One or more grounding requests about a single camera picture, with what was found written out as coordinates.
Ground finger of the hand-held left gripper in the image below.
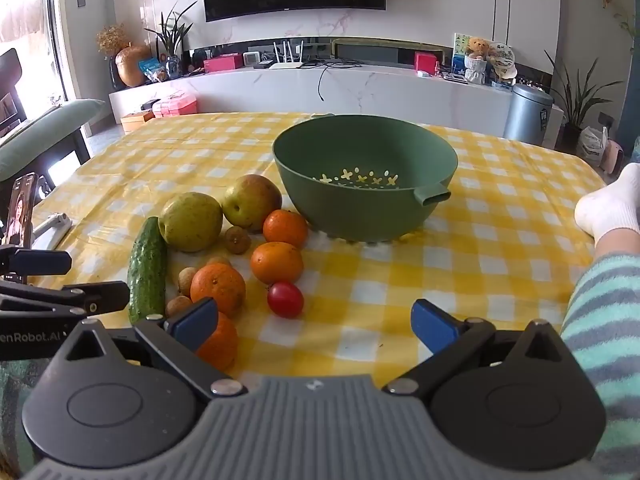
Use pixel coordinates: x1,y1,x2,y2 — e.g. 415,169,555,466
0,247,72,277
0,280,131,319

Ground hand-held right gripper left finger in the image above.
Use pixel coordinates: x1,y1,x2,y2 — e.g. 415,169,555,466
50,297,249,402

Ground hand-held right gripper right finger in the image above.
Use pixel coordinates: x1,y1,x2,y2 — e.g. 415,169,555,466
381,299,581,402

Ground orange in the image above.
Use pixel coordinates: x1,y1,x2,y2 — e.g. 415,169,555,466
262,209,309,249
190,263,247,317
250,241,305,286
195,311,239,372

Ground red cherry tomato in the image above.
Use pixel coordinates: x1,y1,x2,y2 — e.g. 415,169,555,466
267,281,305,319

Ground yellow-green pear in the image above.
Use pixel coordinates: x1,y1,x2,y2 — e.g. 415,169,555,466
158,192,224,253

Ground green pear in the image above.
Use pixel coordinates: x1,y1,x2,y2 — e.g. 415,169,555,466
221,174,283,233

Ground green colander bowl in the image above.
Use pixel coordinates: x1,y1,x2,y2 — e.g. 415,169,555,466
272,114,458,247

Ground white phone tripod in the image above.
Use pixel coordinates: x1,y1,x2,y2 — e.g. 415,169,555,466
31,212,72,252

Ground brown kiwi, left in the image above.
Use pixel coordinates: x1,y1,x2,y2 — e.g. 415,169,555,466
177,267,199,297

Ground brown kiwi, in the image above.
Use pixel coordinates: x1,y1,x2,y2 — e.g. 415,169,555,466
224,226,252,255
177,267,199,297

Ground smartphone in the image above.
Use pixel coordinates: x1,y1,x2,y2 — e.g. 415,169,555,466
5,172,40,249

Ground yellow checked tablecloth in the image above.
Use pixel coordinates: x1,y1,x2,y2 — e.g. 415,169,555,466
30,110,608,413

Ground green cucumber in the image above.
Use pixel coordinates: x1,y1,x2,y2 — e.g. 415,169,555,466
127,216,168,326

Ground brown kiwi, upper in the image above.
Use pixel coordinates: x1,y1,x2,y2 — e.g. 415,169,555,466
224,226,252,255

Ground green seat cushion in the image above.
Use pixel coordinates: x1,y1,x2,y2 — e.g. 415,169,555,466
0,98,107,182

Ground wooden box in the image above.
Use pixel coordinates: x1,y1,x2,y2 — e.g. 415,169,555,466
120,110,156,134

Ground person's leg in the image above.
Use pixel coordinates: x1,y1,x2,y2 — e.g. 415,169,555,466
559,229,640,463

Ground dark wooden chair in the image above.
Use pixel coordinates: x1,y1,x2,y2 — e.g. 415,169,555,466
0,49,92,193

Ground pink plastic storage box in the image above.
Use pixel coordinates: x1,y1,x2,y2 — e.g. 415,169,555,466
152,93,199,119

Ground person's white-socked foot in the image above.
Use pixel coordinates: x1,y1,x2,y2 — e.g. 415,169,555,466
574,162,640,249

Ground orange round vase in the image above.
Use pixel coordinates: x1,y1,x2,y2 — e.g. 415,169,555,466
115,44,153,88

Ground grey metal trash can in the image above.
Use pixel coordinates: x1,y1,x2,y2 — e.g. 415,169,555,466
502,83,555,147

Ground dried flower bunch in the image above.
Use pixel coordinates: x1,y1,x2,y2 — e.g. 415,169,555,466
96,23,129,92

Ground white plastic bag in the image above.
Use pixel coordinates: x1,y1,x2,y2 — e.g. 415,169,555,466
577,126,609,164

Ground pink stool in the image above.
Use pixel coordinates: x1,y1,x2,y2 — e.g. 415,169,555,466
600,140,625,174

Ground white marble tv cabinet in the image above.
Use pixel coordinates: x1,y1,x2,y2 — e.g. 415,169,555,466
107,61,565,150

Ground orchid plant in blue vase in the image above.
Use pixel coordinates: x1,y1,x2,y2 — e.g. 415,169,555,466
144,1,199,81

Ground potted long-leaf plant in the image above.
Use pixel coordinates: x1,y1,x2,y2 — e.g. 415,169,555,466
544,50,602,153

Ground pink flat box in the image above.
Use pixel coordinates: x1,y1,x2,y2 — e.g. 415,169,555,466
203,55,244,74

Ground teddy bear bouquet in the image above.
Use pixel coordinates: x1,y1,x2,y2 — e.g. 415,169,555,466
464,37,493,86

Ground colourful picture card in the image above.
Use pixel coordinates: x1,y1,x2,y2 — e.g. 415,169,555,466
452,33,482,74

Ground round paper fan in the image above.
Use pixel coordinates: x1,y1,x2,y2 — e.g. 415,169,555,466
487,42,519,75

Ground white router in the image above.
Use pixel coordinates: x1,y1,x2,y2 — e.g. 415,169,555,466
270,40,306,70

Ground black cable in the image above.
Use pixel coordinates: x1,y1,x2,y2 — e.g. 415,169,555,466
317,59,363,104

